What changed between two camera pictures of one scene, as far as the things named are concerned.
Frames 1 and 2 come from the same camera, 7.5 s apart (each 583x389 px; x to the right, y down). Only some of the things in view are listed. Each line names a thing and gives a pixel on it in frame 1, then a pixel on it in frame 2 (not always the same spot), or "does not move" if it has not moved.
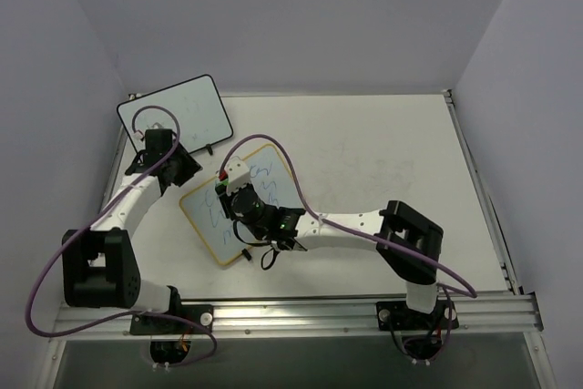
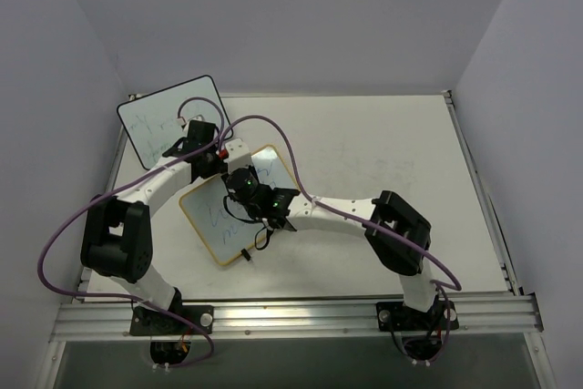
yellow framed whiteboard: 271,172 does not move
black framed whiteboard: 193,109 does not move
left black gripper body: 138,163 → 183,146
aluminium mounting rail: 511,314 does not move
